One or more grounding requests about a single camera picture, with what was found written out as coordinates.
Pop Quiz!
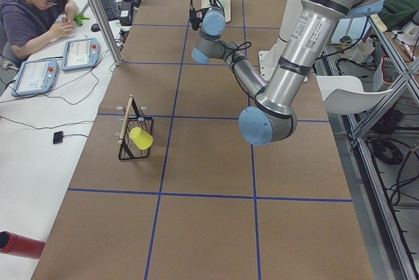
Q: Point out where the black box on desk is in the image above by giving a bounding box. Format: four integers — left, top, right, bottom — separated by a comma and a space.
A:
118, 2, 134, 26

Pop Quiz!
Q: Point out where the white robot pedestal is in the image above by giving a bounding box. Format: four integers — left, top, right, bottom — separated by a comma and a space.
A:
259, 0, 302, 81

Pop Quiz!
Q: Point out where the teach pendant near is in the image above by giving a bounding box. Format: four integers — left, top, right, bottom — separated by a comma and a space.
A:
11, 59, 59, 97

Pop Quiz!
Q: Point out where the computer mouse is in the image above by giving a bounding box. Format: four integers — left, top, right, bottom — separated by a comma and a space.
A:
90, 24, 100, 32

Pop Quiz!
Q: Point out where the white chair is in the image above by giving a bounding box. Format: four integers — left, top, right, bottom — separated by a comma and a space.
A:
316, 75, 393, 114

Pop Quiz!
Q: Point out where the red bottle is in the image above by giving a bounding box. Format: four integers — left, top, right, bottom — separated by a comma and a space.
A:
1, 231, 45, 259

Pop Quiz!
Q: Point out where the black phone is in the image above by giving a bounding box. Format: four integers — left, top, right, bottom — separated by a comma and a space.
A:
52, 131, 64, 145

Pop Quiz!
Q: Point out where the cream rabbit tray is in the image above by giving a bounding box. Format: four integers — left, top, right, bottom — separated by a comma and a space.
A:
200, 0, 231, 23

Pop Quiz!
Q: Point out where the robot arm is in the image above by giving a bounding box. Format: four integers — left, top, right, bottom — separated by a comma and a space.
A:
189, 0, 384, 145

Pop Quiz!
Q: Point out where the seated person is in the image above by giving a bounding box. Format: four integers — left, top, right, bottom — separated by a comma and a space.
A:
1, 0, 79, 61

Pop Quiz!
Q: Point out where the aluminium frame post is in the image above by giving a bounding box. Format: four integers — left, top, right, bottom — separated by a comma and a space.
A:
87, 0, 122, 66

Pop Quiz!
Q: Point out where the yellow plastic cup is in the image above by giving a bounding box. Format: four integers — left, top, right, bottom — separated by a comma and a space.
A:
129, 127, 153, 150

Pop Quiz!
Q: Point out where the black keyboard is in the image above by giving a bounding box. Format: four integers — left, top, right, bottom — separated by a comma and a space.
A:
100, 0, 120, 21

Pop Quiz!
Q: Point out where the teach pendant far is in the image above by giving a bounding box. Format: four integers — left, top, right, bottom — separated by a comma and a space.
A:
61, 37, 100, 71

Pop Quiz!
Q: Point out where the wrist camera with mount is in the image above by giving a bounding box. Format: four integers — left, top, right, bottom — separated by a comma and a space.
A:
189, 0, 208, 31

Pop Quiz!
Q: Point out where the black wire cup rack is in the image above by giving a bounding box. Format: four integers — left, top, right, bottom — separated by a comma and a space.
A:
115, 95, 154, 161

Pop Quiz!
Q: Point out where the teach pendant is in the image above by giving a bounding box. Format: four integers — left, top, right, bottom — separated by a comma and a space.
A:
11, 59, 59, 97
61, 37, 100, 71

